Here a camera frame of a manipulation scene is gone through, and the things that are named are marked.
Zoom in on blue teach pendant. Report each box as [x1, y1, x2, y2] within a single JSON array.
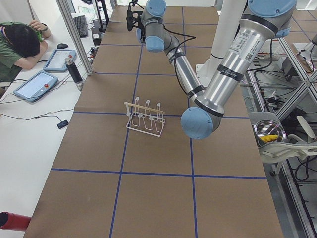
[[43, 49, 76, 72], [13, 71, 58, 103]]

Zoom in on black water bottle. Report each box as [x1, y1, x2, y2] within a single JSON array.
[[65, 57, 83, 84]]

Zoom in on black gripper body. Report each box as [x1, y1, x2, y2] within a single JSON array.
[[136, 15, 146, 44]]

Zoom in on black computer mouse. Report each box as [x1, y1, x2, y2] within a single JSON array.
[[56, 43, 68, 49]]

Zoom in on aluminium frame post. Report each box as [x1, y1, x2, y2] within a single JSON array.
[[56, 0, 93, 76]]

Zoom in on red cylinder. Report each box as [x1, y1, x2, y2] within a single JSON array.
[[0, 212, 31, 232]]

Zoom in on black keyboard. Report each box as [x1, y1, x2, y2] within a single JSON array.
[[73, 15, 88, 38]]

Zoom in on small black puck device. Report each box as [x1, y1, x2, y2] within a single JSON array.
[[57, 120, 69, 129]]

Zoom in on person in green shirt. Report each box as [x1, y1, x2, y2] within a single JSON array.
[[0, 20, 52, 82]]

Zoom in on far blue teach pendant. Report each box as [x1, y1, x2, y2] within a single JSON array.
[[43, 49, 76, 72]]

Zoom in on near blue teach pendant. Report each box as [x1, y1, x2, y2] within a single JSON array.
[[13, 71, 58, 103]]

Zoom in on steel bowl with corn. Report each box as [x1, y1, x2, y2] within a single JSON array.
[[253, 120, 287, 147]]

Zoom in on white wire cup holder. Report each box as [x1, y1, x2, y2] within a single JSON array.
[[124, 97, 166, 137]]

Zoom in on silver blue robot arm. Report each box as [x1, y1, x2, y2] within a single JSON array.
[[126, 0, 204, 99], [181, 0, 297, 139]]

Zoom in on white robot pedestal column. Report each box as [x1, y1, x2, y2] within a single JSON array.
[[196, 0, 247, 87]]

